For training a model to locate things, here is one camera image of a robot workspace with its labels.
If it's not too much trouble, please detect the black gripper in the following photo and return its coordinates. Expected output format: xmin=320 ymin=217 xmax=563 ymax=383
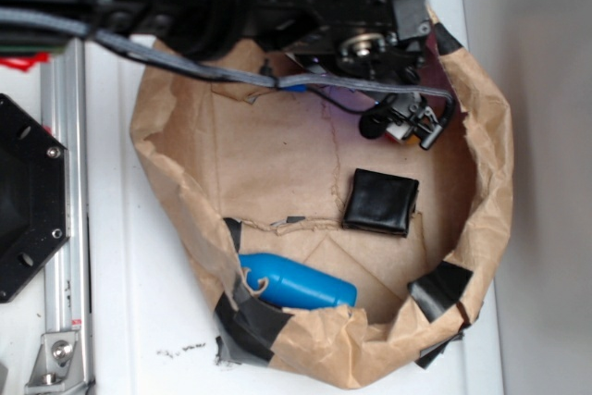
xmin=243 ymin=0 xmax=431 ymax=140

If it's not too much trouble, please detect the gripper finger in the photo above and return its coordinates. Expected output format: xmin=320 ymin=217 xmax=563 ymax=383
xmin=411 ymin=98 xmax=456 ymax=151

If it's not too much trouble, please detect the yellow rubber duck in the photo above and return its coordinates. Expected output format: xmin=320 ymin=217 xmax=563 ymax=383
xmin=394 ymin=134 xmax=421 ymax=145

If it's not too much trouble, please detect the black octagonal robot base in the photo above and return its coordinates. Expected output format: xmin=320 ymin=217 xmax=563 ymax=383
xmin=1 ymin=94 xmax=68 ymax=303

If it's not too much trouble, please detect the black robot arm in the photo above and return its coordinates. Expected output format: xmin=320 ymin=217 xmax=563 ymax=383
xmin=1 ymin=0 xmax=456 ymax=149

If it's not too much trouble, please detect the black square pouch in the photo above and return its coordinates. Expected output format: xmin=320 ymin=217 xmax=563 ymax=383
xmin=341 ymin=168 xmax=419 ymax=238

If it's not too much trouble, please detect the blue plastic bottle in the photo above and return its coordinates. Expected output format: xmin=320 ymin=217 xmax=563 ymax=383
xmin=239 ymin=253 xmax=358 ymax=310

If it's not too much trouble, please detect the brown paper bag enclosure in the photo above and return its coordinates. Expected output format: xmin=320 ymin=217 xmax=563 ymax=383
xmin=130 ymin=24 xmax=513 ymax=389

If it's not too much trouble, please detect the aluminium extrusion rail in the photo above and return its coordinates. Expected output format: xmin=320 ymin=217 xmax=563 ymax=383
xmin=25 ymin=41 xmax=95 ymax=394

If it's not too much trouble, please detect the grey flat cable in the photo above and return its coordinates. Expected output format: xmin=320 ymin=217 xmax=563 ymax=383
xmin=0 ymin=6 xmax=457 ymax=105

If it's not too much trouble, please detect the metal corner bracket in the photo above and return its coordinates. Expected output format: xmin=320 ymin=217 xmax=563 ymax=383
xmin=24 ymin=331 xmax=89 ymax=394

